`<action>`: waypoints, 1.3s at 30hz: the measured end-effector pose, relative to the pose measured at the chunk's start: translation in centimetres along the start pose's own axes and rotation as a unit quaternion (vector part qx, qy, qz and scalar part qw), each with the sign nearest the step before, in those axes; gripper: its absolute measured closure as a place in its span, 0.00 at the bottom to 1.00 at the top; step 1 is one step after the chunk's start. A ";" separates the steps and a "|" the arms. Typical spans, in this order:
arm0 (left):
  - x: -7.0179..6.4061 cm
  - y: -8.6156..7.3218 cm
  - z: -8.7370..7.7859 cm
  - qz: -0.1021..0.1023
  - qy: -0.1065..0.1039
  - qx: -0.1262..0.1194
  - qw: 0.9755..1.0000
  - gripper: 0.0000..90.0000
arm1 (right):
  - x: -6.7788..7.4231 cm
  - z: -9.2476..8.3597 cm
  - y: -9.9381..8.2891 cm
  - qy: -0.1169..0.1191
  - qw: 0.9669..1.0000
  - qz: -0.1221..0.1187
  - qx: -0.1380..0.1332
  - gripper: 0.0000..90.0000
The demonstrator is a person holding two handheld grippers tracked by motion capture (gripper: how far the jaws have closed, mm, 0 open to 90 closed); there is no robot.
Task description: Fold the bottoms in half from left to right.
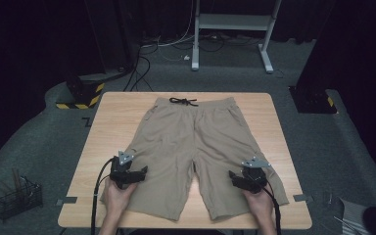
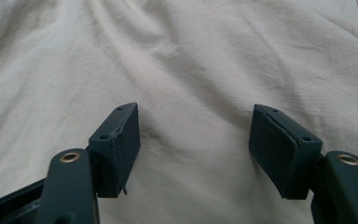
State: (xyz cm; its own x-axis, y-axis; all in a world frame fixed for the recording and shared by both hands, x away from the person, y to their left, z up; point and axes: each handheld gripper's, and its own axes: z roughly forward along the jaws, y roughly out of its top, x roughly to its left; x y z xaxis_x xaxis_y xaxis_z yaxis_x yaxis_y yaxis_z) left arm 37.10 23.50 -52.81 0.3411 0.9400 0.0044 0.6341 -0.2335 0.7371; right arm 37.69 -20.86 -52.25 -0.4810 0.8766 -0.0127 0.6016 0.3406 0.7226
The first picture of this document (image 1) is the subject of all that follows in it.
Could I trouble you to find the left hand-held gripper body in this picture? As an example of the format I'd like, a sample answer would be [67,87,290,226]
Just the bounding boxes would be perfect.
[109,150,145,191]

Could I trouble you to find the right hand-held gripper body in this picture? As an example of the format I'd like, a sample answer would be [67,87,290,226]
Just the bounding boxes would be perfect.
[238,156,272,194]

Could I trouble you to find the beige shorts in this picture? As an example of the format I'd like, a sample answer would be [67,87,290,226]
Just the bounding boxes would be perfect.
[100,96,290,222]

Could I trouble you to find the person's right hand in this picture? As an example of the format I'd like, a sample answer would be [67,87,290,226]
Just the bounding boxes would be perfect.
[241,182,274,224]

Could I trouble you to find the person's left hand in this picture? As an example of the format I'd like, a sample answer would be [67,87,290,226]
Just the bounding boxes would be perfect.
[103,177,139,216]

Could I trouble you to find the grey tape piece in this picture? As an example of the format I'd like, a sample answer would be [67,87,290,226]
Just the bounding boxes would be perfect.
[293,194,314,204]
[56,196,78,207]

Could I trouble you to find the black yellow striped stand base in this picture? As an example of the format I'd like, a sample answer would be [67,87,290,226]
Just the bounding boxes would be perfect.
[55,73,107,111]

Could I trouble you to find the striped grey sheet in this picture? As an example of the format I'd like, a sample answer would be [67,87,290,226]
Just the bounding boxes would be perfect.
[338,197,373,235]

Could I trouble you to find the white metal stand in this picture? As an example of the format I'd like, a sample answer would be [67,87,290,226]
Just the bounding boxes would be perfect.
[190,0,283,74]

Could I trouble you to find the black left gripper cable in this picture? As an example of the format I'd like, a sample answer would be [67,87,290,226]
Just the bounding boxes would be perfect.
[90,157,117,235]

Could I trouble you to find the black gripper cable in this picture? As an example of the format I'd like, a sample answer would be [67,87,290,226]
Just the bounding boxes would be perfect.
[261,181,283,235]
[90,157,117,235]

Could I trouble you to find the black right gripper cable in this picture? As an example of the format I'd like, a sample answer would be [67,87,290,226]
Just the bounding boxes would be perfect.
[261,181,283,235]

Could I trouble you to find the black floor cables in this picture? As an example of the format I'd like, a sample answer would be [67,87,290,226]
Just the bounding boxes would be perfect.
[122,32,268,93]

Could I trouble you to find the black wire basket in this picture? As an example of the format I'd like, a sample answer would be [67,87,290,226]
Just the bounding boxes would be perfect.
[0,167,44,221]

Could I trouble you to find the white floor cable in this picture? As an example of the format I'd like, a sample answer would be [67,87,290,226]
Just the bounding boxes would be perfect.
[140,0,197,63]

